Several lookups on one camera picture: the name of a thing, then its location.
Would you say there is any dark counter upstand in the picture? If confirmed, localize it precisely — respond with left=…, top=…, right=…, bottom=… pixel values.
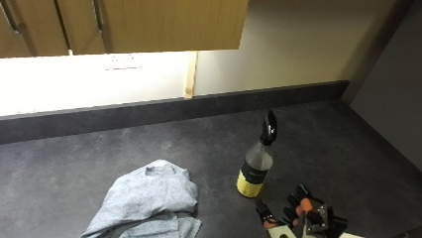
left=0, top=80, right=351, bottom=146

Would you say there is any wooden cabinet door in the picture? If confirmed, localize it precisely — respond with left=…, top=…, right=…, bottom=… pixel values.
left=0, top=0, right=70, bottom=60
left=96, top=0, right=250, bottom=55
left=54, top=0, right=108, bottom=56

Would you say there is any grey cloth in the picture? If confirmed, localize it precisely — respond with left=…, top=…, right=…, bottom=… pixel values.
left=78, top=159, right=203, bottom=238

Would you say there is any metal cabinet handle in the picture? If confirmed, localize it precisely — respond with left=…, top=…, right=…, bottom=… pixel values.
left=0, top=0, right=21, bottom=35
left=90, top=0, right=105, bottom=34

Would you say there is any wooden wall strip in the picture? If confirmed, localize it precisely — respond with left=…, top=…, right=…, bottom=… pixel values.
left=184, top=51, right=199, bottom=100

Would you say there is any white wall socket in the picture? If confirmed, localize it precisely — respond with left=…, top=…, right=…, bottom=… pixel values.
left=104, top=54, right=144, bottom=71

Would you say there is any spray bottle with yellow label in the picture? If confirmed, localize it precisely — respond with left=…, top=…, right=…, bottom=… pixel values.
left=234, top=109, right=279, bottom=199

